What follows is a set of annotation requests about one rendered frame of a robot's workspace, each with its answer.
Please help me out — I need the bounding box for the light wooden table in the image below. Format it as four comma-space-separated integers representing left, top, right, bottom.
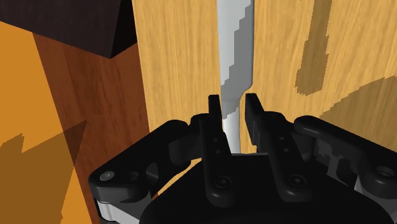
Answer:
33, 0, 397, 224

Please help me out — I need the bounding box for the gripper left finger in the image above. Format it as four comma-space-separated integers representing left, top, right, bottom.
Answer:
88, 94, 237, 209

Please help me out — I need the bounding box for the silver table knife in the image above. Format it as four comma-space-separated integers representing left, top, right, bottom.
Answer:
216, 0, 256, 155

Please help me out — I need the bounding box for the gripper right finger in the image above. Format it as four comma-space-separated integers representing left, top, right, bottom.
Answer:
244, 93, 397, 203

